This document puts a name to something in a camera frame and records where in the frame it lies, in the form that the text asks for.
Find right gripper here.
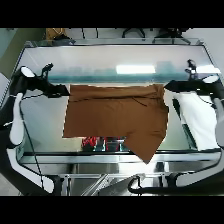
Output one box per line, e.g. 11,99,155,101
163,79,188,94

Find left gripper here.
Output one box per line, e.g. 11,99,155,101
46,83,71,99

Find brown T-shirt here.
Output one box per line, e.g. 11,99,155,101
62,83,170,165

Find white garment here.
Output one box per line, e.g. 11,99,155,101
171,90,221,152

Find black office chair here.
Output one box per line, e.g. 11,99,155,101
153,27,193,43
121,27,147,39

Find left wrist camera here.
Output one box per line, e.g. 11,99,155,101
40,62,55,82

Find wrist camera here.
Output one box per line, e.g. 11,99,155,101
184,58,199,81
40,62,55,82

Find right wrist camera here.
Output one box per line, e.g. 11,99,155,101
184,58,199,81

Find silver frame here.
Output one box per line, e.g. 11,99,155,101
13,151,224,197

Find black cable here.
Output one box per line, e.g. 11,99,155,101
127,175,224,197

